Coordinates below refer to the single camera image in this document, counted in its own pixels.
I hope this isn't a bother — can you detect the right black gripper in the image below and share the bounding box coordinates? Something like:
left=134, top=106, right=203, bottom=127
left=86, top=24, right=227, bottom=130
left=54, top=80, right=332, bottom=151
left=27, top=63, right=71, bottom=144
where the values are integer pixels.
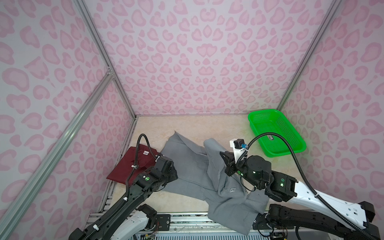
left=217, top=151, right=264, bottom=189

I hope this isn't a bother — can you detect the grey long sleeve shirt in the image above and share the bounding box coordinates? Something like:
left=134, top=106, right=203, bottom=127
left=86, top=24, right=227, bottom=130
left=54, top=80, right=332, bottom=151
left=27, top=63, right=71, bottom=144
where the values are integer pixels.
left=162, top=133, right=269, bottom=235

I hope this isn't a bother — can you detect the maroon long sleeve shirt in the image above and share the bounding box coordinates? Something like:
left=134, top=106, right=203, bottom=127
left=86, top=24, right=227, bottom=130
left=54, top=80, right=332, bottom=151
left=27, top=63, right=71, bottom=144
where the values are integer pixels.
left=106, top=145, right=159, bottom=185

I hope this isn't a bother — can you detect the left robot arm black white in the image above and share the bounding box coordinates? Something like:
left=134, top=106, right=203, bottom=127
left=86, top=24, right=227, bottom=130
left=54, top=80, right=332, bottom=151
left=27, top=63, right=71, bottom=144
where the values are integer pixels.
left=69, top=156, right=178, bottom=240

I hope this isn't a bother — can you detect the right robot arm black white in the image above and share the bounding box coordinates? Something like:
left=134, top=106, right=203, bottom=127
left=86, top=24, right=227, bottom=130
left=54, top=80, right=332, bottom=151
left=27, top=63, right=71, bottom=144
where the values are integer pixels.
left=220, top=152, right=381, bottom=240

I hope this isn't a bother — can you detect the green plastic basket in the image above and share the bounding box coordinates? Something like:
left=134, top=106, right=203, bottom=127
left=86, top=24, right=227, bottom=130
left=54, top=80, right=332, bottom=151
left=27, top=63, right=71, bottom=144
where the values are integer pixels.
left=248, top=109, right=307, bottom=158

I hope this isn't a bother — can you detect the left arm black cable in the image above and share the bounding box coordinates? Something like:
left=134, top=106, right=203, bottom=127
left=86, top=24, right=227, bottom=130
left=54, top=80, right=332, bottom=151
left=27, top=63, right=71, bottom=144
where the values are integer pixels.
left=124, top=133, right=158, bottom=199

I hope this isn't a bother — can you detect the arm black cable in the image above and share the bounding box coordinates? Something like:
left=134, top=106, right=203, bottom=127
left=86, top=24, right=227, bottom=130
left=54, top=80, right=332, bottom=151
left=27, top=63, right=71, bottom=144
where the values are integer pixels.
left=124, top=133, right=158, bottom=199
left=239, top=132, right=376, bottom=240

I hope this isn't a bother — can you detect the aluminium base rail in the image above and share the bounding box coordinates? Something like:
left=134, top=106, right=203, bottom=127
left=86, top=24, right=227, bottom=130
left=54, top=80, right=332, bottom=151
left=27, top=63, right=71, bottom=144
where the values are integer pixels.
left=102, top=211, right=263, bottom=240

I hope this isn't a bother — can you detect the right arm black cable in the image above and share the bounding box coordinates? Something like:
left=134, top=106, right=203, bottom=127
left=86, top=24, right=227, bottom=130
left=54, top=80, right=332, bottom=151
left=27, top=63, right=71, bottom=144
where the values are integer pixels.
left=239, top=132, right=376, bottom=240

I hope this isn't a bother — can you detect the left aluminium frame diagonal strut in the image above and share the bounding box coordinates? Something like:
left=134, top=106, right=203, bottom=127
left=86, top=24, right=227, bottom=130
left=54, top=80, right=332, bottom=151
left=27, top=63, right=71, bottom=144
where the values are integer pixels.
left=1, top=74, right=114, bottom=240

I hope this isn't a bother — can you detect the left rear aluminium frame post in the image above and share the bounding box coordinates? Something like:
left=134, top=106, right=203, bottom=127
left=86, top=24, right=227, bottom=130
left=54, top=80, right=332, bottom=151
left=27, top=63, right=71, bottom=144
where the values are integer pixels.
left=73, top=0, right=137, bottom=120

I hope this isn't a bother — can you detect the aluminium frame post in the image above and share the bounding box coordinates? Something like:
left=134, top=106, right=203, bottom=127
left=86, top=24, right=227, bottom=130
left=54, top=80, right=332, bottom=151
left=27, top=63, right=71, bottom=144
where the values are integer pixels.
left=277, top=0, right=344, bottom=112
left=73, top=0, right=137, bottom=120

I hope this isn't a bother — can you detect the right rear aluminium frame post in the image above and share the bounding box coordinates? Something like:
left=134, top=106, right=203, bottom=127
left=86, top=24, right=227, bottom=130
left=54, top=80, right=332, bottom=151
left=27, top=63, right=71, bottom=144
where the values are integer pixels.
left=277, top=0, right=344, bottom=112

